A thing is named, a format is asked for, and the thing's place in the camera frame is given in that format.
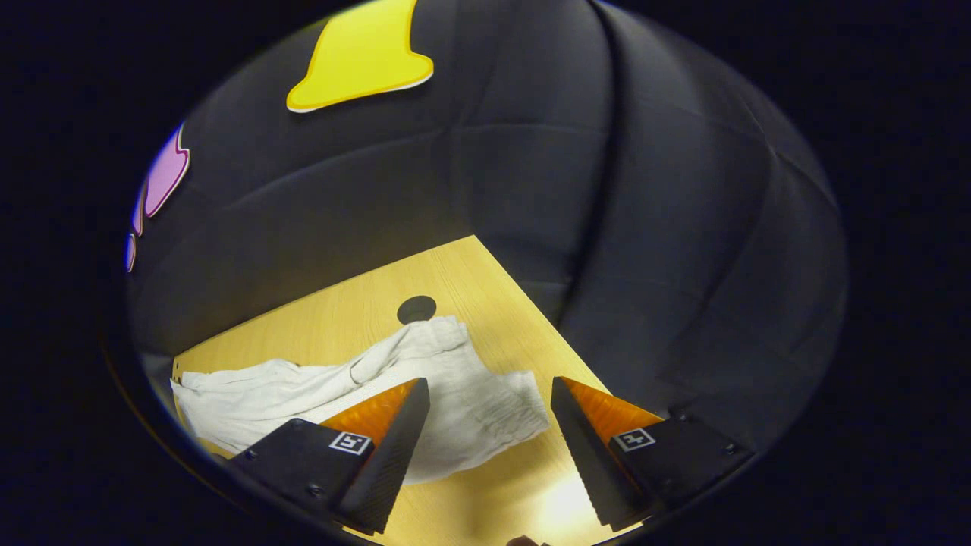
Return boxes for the white jeans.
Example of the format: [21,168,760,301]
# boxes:
[171,316,551,486]

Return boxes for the black backdrop cloth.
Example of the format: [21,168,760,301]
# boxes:
[125,0,849,456]

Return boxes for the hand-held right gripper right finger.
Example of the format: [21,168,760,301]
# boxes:
[551,375,756,532]

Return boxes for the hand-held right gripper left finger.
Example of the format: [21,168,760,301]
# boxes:
[228,377,431,535]

